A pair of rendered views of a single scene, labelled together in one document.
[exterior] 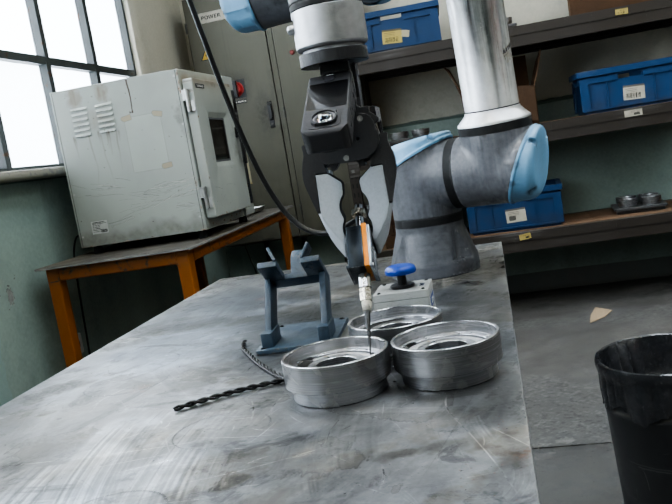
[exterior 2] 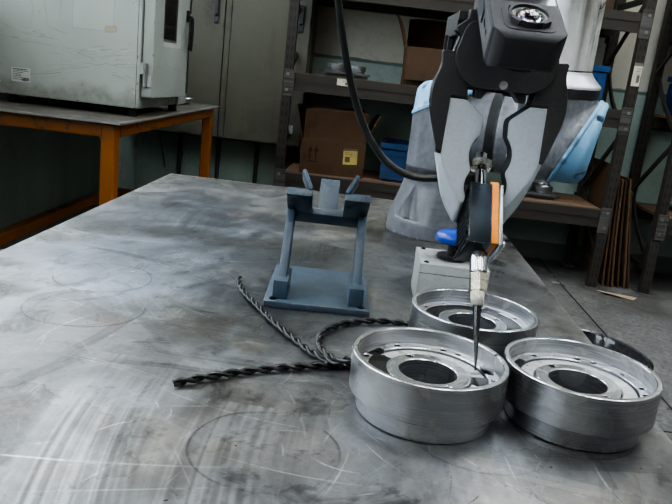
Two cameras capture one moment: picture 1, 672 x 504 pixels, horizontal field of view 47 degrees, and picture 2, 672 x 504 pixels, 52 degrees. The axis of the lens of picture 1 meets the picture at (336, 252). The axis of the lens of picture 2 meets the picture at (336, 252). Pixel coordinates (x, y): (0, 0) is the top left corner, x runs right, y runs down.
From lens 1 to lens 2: 0.36 m
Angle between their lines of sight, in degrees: 12
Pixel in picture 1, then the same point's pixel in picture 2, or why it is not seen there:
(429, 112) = (368, 53)
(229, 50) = not seen: outside the picture
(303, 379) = (398, 396)
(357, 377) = (477, 411)
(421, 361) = (568, 407)
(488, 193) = not seen: hidden behind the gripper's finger
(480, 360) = (645, 422)
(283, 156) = (219, 55)
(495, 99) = (574, 60)
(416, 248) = (429, 203)
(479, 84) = not seen: hidden behind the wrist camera
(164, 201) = (98, 66)
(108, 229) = (30, 79)
